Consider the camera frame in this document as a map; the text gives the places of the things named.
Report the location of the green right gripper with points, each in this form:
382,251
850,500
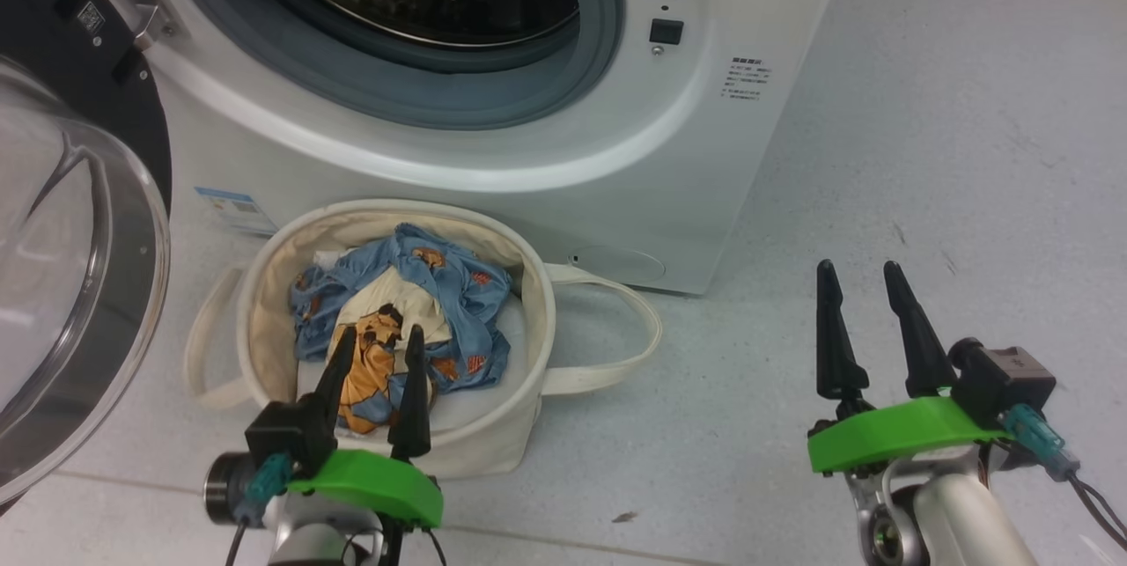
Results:
898,434

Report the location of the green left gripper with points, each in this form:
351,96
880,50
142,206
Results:
379,482

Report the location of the cream orange cartoon-print garment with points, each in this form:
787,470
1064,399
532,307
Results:
371,372

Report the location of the blue patterned garment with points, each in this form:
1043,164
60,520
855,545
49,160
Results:
449,284

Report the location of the black-rimmed glass washer door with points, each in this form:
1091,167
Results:
35,20

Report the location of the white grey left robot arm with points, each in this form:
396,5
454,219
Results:
326,540

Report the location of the white front-load washing machine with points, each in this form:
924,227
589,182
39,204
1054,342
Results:
616,196

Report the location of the black door latch socket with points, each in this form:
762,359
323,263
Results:
666,32

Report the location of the white pillow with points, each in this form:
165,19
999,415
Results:
475,412

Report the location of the cream canvas laundry basket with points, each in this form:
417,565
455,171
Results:
493,452

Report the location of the blue energy label sticker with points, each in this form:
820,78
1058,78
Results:
233,211

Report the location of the round drain filter cover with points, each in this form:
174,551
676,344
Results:
616,263

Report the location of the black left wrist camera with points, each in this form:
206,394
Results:
282,434

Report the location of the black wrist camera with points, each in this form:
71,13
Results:
282,434
1004,381

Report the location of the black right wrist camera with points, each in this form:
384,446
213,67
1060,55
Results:
1004,381

